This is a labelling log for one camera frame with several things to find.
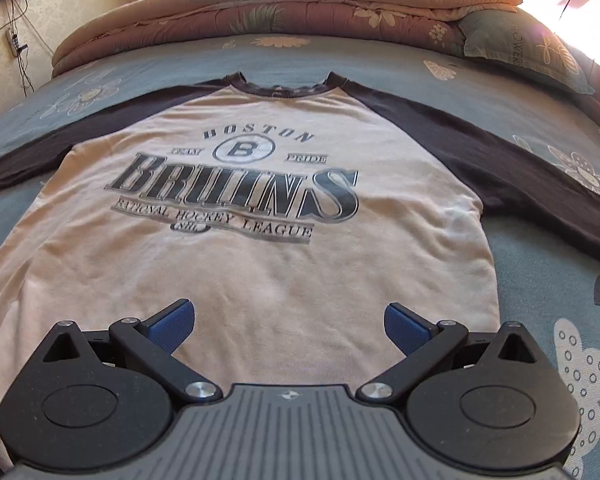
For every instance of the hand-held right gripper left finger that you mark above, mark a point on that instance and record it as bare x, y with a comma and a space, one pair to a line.
172, 326

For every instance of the pink floral quilt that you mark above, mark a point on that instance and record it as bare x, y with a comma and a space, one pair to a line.
280, 10

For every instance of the bed with blue floral sheet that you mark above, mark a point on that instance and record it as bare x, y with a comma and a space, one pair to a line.
530, 260

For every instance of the cream and black raglan sweatshirt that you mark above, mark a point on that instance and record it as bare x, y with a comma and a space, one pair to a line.
255, 285

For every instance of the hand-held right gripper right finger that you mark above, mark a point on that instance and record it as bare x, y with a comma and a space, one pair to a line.
405, 329

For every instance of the blue-green printed pillow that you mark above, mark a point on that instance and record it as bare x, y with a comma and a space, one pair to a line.
525, 50

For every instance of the white power strip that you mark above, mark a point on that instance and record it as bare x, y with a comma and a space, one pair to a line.
14, 42

